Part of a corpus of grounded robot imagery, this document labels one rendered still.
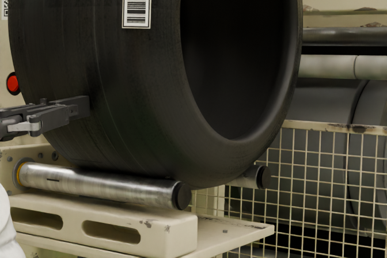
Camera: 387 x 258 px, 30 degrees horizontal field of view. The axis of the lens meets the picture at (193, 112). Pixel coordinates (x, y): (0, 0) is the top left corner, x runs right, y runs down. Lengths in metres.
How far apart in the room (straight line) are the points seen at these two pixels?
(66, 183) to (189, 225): 0.23
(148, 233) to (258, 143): 0.29
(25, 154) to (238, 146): 0.39
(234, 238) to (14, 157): 0.41
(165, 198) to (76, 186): 0.18
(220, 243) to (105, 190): 0.22
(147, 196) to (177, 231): 0.07
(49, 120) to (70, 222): 0.30
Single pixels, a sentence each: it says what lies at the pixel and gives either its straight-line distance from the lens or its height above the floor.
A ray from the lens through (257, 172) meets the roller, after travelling 1.35.
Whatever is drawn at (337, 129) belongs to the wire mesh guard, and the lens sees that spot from 1.50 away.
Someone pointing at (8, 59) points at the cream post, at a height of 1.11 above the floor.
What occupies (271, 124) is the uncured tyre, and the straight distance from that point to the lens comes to 1.32.
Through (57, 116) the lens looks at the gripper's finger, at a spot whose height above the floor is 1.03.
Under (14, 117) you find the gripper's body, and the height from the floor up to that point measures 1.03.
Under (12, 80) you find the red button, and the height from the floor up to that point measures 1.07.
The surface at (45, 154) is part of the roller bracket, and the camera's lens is 1.37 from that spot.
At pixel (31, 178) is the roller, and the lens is 1.30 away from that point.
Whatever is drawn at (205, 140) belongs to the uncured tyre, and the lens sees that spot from 1.13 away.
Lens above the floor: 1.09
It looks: 3 degrees down
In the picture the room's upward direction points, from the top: 2 degrees clockwise
